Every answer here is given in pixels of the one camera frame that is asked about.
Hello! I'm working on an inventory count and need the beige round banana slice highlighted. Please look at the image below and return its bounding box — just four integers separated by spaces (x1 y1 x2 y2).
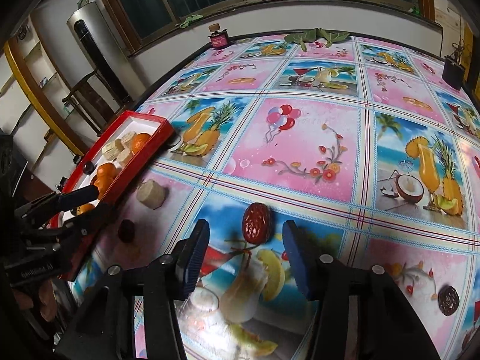
136 179 167 210

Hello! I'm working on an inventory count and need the person's left hand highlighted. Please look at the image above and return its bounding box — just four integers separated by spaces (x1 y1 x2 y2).
12 280 58 322

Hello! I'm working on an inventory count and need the dark round plum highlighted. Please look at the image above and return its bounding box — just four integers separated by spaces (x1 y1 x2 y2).
117 219 136 244

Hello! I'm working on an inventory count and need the dark red jujube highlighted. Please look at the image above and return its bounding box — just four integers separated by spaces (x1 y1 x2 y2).
241 202 272 245

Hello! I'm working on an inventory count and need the black television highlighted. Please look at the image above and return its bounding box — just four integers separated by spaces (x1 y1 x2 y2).
1 133 29 199

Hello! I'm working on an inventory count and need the red white rectangular tray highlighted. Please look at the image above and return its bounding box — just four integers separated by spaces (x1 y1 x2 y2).
45 110 177 282

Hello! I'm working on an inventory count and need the small orange tangerine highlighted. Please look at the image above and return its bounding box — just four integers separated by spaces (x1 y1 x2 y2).
130 133 151 155

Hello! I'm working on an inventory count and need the colourful fruit print tablecloth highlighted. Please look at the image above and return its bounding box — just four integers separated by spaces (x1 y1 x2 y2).
72 35 479 359

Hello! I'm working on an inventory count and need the dark wooden chair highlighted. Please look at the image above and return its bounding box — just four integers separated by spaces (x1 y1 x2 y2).
62 68 122 137

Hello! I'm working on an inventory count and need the silver tower air conditioner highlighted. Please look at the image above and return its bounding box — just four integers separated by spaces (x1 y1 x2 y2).
67 2 146 104

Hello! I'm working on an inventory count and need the green leafy vegetable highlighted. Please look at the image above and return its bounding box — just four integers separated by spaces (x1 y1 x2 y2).
284 28 350 51

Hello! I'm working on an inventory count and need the green cloth on windowsill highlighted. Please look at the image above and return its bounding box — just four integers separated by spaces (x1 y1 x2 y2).
178 14 203 29

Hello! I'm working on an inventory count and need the white shelf with yellow frame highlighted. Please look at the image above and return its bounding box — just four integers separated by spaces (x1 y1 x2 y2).
1 18 96 188

